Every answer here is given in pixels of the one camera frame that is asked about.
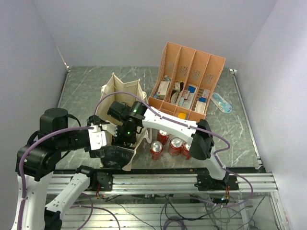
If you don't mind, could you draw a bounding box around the red soda can left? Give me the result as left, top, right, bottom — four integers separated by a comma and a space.
150, 141, 163, 160

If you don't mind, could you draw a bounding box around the blue toothbrush blister pack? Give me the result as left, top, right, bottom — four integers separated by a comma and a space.
211, 92, 233, 114

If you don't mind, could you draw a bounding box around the cream canvas tote bag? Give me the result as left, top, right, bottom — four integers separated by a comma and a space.
95, 73, 152, 171

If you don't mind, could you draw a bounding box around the red soda can middle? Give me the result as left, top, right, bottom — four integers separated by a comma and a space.
168, 137, 183, 156

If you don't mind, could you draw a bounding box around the white red medicine box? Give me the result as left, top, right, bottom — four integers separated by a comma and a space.
156, 81, 170, 100

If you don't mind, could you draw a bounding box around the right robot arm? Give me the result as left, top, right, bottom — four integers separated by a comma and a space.
107, 101, 229, 190

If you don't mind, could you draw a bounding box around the red soda can rear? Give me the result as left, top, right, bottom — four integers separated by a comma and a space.
157, 130, 170, 145

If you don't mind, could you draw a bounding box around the aluminium mounting rail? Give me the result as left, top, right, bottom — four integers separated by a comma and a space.
47, 173, 276, 195

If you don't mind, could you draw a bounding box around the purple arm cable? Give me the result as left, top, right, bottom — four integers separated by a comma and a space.
17, 126, 96, 230
94, 91, 254, 208

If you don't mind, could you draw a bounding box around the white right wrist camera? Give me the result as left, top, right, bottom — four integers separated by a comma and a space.
100, 121, 118, 137

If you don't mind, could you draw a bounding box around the red soda can right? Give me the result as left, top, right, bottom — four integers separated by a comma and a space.
181, 142, 191, 160

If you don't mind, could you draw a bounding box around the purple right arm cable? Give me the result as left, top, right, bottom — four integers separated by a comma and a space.
94, 91, 254, 208

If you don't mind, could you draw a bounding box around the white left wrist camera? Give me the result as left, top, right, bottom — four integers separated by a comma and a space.
88, 125, 109, 150

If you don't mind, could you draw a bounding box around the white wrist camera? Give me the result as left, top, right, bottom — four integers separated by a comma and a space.
100, 121, 118, 137
88, 125, 109, 150

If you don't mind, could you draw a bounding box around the red soda can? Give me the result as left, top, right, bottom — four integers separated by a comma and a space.
157, 130, 170, 145
168, 137, 183, 156
181, 142, 191, 160
150, 141, 163, 160

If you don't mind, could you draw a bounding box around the orange plastic desk organizer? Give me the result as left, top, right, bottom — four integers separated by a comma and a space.
149, 42, 226, 121

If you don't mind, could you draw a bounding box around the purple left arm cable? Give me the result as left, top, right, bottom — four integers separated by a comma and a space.
17, 126, 96, 230

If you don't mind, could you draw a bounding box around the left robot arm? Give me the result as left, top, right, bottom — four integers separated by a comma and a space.
12, 108, 117, 230

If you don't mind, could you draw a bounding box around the white box right slot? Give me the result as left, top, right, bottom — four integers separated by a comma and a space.
194, 101, 206, 115

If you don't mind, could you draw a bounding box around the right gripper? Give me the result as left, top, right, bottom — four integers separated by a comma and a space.
111, 123, 137, 158

